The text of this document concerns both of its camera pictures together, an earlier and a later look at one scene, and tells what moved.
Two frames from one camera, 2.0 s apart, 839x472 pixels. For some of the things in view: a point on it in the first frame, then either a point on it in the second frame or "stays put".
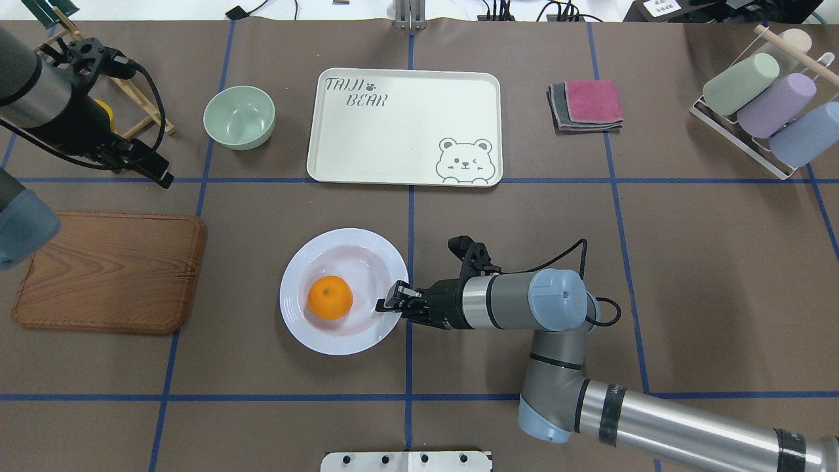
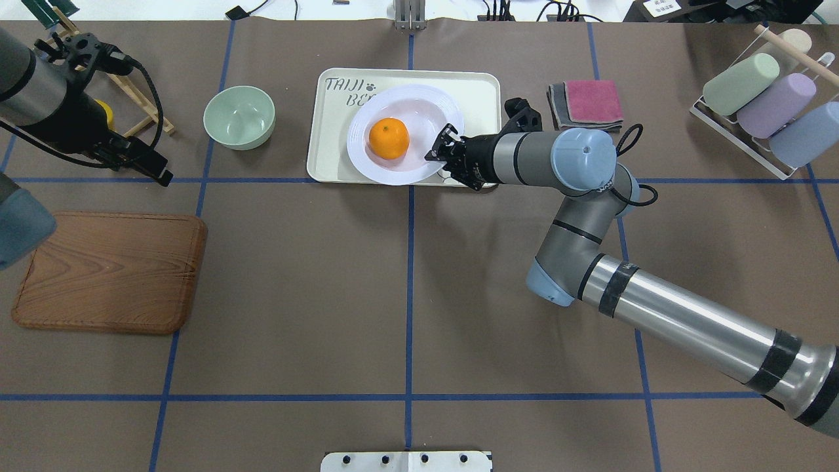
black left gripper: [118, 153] stays put
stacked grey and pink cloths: [585, 107] stays put
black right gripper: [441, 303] → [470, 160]
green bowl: [239, 117] stays put
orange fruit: [330, 297] → [389, 138]
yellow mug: [105, 105] stays put
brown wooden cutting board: [115, 272] stays put
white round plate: [371, 265] → [425, 110]
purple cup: [760, 116] stays put
